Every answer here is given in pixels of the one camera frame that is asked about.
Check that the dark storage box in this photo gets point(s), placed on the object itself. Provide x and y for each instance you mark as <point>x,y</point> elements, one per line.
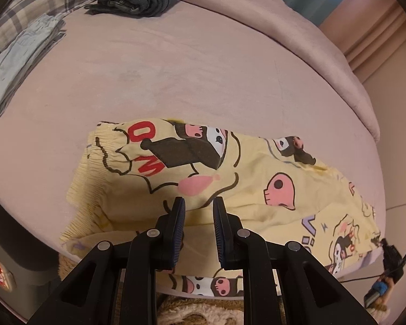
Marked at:
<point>28,269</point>

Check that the yellow cartoon print pants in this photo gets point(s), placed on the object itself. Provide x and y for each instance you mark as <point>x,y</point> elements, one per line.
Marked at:
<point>131,173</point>

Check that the pink curtain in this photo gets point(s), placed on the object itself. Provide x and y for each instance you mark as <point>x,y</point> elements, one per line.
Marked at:
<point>368,33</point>

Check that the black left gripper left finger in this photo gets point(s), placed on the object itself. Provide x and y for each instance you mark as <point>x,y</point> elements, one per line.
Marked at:
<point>117,282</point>

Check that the folded light grey pants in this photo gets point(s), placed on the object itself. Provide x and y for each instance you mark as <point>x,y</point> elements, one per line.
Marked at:
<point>27,49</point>

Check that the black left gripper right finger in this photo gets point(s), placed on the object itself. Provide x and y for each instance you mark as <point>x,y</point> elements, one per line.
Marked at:
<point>283,284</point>

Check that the black device with green light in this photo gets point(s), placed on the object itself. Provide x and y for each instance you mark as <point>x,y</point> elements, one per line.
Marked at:
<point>394,264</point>

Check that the pink duvet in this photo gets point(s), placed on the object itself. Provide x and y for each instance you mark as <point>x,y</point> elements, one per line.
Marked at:
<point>252,66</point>

